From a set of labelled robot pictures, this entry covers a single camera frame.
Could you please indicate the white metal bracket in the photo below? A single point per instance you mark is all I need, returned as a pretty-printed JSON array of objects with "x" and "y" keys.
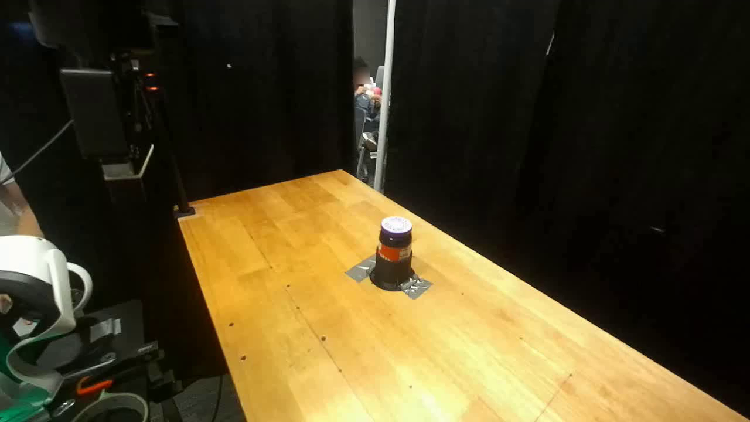
[{"x": 130, "y": 168}]

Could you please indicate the grey tape piece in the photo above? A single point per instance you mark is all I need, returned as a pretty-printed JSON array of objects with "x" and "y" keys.
[{"x": 360, "y": 270}]

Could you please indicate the grey square plate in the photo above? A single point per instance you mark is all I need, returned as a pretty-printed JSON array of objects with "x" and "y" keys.
[{"x": 416, "y": 288}]

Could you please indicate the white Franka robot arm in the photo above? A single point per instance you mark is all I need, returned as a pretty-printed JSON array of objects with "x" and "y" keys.
[{"x": 35, "y": 272}]

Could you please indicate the green tape roll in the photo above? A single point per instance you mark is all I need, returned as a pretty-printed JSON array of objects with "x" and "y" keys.
[{"x": 117, "y": 401}]

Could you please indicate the white vertical pole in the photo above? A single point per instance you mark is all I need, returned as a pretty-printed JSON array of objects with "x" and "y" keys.
[{"x": 386, "y": 94}]

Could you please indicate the grey flat panel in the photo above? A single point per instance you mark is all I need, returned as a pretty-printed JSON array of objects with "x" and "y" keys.
[{"x": 94, "y": 108}]

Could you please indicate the dark cup with orange band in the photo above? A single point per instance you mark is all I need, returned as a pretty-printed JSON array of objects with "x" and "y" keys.
[{"x": 394, "y": 258}]

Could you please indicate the person in background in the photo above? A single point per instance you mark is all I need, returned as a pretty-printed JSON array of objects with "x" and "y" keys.
[{"x": 365, "y": 106}]

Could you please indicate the black curtain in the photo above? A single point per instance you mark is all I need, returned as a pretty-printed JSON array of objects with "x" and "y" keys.
[{"x": 611, "y": 118}]

